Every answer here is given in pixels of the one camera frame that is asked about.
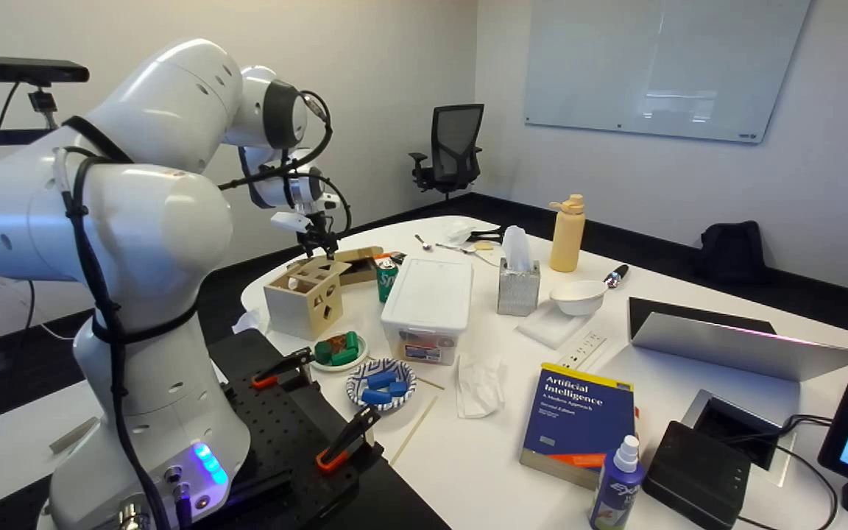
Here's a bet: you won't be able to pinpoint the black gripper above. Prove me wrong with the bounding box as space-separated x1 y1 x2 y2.
295 210 343 262

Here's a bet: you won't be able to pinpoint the wooden shape sorter box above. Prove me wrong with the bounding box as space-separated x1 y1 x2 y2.
262 242 388 343

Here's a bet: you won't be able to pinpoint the black rectangular box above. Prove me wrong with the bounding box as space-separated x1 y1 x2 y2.
638 419 753 530

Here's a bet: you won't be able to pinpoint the green drink can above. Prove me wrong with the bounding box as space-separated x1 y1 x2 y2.
373 257 401 306

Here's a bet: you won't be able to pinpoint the white cloth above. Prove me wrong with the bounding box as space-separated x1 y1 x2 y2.
229 291 273 335

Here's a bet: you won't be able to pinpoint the green toy block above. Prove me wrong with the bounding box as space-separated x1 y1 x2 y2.
313 331 362 369

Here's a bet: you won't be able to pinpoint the clear plastic container white lid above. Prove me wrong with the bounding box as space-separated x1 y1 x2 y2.
376 253 478 369

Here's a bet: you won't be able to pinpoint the black clamp orange tip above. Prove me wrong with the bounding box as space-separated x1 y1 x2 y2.
248 346 319 396
313 403 384 478

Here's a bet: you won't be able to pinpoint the blue toy piece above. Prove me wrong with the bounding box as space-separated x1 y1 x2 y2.
362 365 401 393
359 382 407 409

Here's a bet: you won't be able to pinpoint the blue patterned plate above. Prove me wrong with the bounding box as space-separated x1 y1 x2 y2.
345 356 418 416

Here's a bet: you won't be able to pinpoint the black office chair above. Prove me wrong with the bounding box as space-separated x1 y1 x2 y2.
407 100 487 200

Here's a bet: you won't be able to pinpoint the thin wooden stick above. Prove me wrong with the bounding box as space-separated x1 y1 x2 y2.
387 393 443 465

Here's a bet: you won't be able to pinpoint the grey tissue holder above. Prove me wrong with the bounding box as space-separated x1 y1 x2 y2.
494 225 546 320

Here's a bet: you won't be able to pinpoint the crumpled white napkin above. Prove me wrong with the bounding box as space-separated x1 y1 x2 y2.
454 350 512 422

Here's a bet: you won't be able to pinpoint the yellow drink bottle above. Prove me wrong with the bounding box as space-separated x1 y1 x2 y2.
549 191 590 278

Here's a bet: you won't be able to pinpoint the white bowl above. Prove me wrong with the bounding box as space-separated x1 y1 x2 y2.
549 278 610 320

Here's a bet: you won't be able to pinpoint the black marker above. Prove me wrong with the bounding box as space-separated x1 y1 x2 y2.
600 259 634 291

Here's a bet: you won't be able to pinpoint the blue yellow book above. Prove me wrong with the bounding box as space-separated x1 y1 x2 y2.
518 360 638 493

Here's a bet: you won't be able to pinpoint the blue spray bottle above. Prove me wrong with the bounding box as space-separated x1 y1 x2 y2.
590 429 647 530

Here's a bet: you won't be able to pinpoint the black bag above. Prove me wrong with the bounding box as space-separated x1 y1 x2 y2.
694 217 771 288

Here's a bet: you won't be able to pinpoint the silver laptop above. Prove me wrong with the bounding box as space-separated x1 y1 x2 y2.
605 310 848 434

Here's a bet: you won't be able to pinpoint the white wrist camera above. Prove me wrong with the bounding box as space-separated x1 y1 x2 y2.
266 206 315 240

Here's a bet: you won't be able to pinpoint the black handled scissors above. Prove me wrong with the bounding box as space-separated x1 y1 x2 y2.
463 225 503 247

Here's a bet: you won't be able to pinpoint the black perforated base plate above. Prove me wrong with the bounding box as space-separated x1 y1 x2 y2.
210 326 451 530

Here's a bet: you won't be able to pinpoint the black camera on stand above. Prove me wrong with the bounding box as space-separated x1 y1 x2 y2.
0 54 92 129

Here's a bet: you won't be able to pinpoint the wall whiteboard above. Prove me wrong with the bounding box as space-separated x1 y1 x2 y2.
521 0 815 148

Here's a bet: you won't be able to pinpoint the black table cable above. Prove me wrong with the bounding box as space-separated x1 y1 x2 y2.
734 409 845 530

